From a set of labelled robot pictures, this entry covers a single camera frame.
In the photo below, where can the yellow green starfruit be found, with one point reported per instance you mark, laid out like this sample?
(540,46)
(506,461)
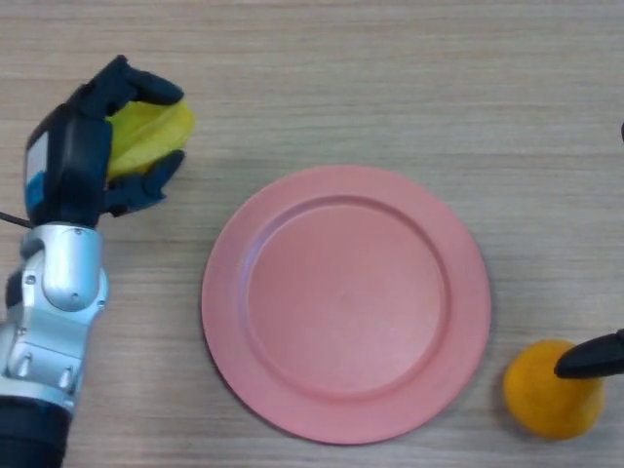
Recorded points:
(146,134)

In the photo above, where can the orange round fruit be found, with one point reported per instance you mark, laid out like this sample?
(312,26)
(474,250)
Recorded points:
(551,404)

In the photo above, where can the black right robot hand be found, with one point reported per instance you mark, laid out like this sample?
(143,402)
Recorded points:
(592,361)

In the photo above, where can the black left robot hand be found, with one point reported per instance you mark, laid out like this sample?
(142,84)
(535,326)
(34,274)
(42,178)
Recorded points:
(68,170)

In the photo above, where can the pink round plate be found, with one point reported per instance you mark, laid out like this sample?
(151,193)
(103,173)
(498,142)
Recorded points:
(346,302)

